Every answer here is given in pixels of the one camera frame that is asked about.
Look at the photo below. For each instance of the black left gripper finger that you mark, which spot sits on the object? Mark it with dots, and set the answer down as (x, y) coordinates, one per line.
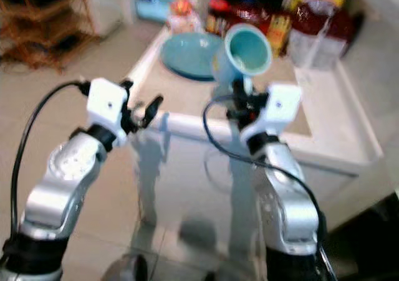
(151, 109)

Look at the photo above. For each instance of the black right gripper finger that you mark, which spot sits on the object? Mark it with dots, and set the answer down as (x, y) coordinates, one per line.
(240, 86)

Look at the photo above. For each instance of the teal ceramic mug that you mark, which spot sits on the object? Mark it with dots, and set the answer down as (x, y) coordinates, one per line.
(249, 47)

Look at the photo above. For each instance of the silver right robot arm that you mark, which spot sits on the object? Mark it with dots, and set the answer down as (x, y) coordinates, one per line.
(287, 206)

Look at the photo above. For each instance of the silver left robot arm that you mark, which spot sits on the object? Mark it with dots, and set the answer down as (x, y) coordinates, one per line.
(59, 187)

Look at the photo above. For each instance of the teal ceramic plate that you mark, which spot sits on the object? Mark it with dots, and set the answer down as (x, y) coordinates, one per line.
(187, 57)

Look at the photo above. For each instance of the red yellow snack packets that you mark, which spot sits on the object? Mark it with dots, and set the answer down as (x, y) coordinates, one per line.
(277, 28)

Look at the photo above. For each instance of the orange snack packet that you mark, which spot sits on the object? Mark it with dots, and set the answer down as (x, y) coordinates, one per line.
(182, 14)

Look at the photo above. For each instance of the red clear plastic bag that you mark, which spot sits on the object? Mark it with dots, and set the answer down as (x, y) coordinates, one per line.
(318, 22)

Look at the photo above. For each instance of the blue glass door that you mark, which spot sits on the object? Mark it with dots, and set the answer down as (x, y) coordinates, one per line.
(153, 0)

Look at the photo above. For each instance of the black furniture piece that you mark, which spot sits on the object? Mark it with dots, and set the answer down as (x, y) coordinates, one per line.
(368, 237)

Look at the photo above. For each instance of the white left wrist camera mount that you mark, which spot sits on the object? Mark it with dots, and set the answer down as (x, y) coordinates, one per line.
(107, 103)

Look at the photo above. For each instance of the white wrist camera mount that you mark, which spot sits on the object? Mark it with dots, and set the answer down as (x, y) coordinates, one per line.
(107, 103)
(277, 103)

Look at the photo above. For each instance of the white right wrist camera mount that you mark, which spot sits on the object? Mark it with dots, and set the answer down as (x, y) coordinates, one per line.
(277, 103)

